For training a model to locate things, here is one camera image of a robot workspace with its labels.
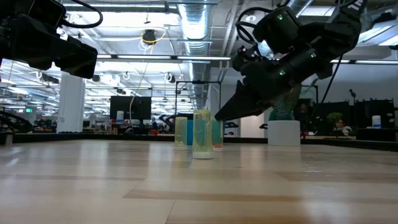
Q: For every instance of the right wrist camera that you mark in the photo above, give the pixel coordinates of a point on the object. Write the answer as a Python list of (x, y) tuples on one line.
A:
[(245, 59)]

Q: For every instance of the white pillar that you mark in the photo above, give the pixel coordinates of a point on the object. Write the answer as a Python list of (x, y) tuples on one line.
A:
[(71, 102)]

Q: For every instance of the white canister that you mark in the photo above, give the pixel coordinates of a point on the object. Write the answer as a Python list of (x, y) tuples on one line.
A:
[(376, 122), (120, 117)]

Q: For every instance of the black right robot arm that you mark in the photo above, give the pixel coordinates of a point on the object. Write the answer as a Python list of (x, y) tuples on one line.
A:
[(335, 28)]

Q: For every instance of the small green bush plant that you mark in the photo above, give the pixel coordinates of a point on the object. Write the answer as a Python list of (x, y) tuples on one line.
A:
[(334, 117)]

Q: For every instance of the black monitor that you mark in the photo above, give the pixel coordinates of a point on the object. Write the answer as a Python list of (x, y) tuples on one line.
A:
[(130, 109)]

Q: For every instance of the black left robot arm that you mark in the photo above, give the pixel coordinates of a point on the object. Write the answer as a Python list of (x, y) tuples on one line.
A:
[(31, 12)]

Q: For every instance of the silver ventilation duct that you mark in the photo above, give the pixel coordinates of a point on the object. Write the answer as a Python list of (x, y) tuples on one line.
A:
[(195, 28)]

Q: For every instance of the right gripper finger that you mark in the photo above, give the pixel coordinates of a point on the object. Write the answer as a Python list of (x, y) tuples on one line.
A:
[(242, 105), (240, 88)]

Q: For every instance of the person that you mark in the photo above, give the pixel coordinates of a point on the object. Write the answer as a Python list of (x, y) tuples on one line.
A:
[(341, 126), (303, 111)]

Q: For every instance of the black partition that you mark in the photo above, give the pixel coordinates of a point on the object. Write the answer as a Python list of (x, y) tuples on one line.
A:
[(374, 107)]

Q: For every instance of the yellow pill bottle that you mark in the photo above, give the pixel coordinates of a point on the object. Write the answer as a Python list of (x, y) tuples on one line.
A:
[(181, 133), (202, 137)]

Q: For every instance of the orange pill bottle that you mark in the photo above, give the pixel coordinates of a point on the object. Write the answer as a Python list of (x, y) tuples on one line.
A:
[(218, 137)]

